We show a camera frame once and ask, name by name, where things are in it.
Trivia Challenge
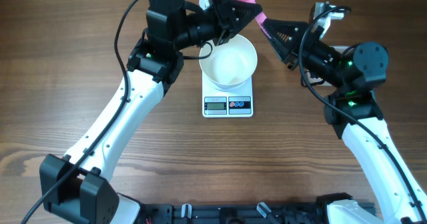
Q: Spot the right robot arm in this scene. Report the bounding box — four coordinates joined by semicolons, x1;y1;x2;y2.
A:
263;19;426;223

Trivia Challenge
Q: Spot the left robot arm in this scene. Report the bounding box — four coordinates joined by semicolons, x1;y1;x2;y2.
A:
37;0;262;223

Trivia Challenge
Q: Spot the white bowl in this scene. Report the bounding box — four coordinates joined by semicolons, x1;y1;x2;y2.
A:
199;34;258;90

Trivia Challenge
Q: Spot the white digital kitchen scale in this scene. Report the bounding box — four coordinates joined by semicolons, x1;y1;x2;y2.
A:
201;73;254;118

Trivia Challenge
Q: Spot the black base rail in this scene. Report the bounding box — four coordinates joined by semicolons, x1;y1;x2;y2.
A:
136;203;328;224

